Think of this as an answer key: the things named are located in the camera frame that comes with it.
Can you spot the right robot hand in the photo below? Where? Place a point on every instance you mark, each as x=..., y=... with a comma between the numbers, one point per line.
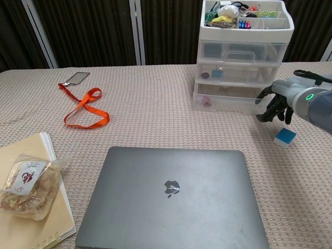
x=285, y=88

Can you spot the blue white cube block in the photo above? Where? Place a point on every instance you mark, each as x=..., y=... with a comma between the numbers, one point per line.
x=285, y=136

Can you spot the clear lowest drawer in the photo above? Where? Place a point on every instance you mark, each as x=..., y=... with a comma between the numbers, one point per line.
x=233, y=102

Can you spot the clear middle drawer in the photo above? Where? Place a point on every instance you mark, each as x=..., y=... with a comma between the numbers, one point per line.
x=249, y=74

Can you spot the white plastic drawer organiser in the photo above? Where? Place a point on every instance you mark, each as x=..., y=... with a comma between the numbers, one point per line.
x=246, y=34

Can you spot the blue binder clip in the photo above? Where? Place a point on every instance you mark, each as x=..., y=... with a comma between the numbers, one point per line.
x=217, y=74

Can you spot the coloured marker set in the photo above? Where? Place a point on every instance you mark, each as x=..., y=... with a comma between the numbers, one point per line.
x=244, y=24

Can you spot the green patterned packet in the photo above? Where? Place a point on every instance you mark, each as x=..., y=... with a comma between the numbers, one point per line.
x=267, y=14

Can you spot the small pink item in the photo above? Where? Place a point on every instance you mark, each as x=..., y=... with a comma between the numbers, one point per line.
x=206, y=101

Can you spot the dark round coin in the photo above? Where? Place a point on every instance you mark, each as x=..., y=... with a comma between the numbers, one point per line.
x=205, y=75

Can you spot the small black flat device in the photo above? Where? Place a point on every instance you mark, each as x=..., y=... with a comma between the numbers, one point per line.
x=212, y=49

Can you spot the small orange item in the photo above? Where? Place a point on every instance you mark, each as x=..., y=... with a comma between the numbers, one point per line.
x=251, y=9

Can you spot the brown flat item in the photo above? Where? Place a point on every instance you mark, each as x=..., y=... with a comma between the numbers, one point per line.
x=221, y=25

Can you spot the yellow plastic item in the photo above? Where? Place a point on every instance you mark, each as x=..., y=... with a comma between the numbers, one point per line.
x=220, y=19

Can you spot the white crumpled ball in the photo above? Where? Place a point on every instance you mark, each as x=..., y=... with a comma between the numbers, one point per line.
x=227, y=11

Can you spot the green printed card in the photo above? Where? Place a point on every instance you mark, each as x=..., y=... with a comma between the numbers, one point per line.
x=210, y=15

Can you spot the pink patterned tablecloth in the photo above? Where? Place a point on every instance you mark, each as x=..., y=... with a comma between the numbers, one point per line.
x=168, y=116

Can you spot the grey laptop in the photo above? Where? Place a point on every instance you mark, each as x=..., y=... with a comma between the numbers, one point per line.
x=171, y=207

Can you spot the dark curtain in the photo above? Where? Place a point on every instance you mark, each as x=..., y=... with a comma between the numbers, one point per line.
x=90, y=31

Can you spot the dark clear badge holder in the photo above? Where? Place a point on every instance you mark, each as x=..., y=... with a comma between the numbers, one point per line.
x=77, y=77

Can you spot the beige notebook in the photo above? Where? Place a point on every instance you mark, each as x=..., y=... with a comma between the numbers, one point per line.
x=57, y=215

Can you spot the bagged snack with red print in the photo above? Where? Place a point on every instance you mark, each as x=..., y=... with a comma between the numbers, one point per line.
x=31, y=192

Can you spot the white frame post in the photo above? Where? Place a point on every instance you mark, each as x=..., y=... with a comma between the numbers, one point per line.
x=327, y=52
x=41, y=36
x=137, y=31

